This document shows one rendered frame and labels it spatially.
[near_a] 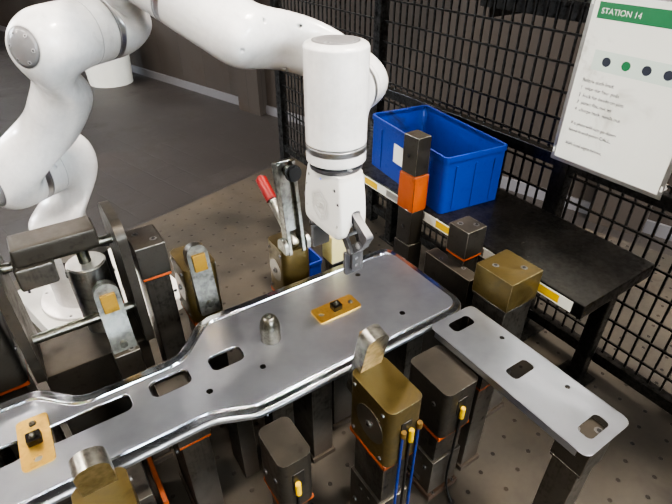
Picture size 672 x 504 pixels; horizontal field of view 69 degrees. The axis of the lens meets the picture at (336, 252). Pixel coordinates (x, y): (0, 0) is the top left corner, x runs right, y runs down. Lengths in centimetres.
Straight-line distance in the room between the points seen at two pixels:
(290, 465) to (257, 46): 54
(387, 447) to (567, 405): 26
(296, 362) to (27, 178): 65
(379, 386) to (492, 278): 31
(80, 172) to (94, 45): 40
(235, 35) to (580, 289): 68
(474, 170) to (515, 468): 59
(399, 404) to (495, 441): 46
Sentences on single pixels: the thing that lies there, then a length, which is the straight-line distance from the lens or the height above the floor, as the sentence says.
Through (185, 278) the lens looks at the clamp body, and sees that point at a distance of 87.
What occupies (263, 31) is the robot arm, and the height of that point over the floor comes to 144.
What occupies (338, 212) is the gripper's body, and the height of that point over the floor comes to 122.
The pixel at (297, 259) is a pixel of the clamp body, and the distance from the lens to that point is 92.
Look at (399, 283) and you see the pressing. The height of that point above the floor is 100.
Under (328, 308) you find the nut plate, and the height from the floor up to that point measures 100.
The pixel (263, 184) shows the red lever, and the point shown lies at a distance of 95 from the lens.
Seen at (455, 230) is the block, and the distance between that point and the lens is 95.
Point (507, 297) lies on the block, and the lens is 87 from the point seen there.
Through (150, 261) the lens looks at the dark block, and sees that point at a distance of 86.
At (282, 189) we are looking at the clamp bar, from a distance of 86.
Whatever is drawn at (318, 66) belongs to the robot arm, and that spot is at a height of 141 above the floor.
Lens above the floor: 156
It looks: 34 degrees down
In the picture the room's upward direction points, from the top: straight up
